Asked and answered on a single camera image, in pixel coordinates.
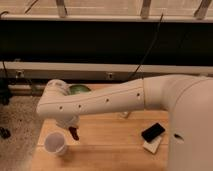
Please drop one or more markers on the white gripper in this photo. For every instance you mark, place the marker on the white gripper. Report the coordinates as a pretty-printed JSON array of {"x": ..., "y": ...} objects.
[{"x": 66, "y": 123}]

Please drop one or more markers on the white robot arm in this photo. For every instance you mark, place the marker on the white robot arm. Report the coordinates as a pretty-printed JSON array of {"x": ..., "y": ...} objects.
[{"x": 188, "y": 100}]

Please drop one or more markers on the white ceramic cup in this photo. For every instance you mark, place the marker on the white ceramic cup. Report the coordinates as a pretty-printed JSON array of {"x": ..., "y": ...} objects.
[{"x": 55, "y": 143}]

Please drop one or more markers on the green ceramic bowl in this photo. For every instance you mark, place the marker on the green ceramic bowl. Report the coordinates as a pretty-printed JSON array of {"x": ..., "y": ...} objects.
[{"x": 78, "y": 88}]

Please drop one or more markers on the black floor object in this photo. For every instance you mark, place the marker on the black floor object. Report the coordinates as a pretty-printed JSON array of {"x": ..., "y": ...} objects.
[{"x": 4, "y": 133}]

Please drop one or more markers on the black rectangular block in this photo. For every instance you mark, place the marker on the black rectangular block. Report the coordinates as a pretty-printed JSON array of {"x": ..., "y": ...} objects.
[{"x": 152, "y": 132}]

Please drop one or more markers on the white sponge block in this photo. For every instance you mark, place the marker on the white sponge block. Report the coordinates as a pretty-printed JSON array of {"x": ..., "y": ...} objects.
[{"x": 153, "y": 145}]

